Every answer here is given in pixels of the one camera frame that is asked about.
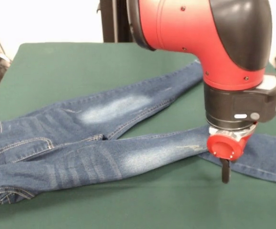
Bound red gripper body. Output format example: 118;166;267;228
206;122;258;163

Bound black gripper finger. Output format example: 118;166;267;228
220;158;231;184

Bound blue denim jeans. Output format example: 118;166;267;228
0;59;276;205

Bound dark green table cloth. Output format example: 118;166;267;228
0;42;276;229

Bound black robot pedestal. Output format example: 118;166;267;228
96;0;135;43

